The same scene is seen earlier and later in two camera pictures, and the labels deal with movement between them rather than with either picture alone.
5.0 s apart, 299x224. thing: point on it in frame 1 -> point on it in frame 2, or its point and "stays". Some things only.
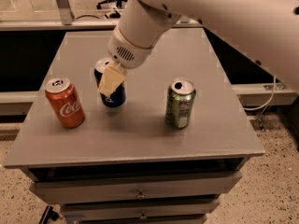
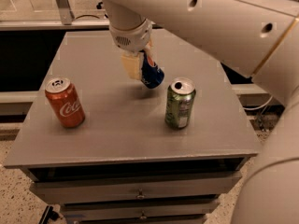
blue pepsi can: [118, 96] -> [151, 76]
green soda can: [179, 101] stays
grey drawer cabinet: [124, 164] stays
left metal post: [64, 5] stays
